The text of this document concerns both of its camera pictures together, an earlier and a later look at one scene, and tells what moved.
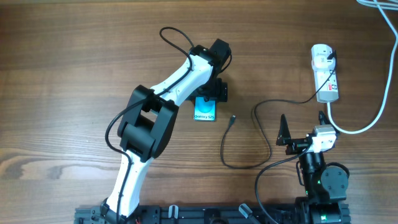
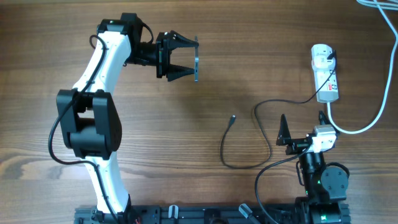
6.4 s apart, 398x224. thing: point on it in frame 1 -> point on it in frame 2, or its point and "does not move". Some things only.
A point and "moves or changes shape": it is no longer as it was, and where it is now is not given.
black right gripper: (296, 144) does not move
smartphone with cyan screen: (204, 111) moves or changes shape
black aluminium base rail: (193, 214) does not move
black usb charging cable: (333, 56) does not move
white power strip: (323, 68) does not move
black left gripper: (219, 91) -> (163, 55)
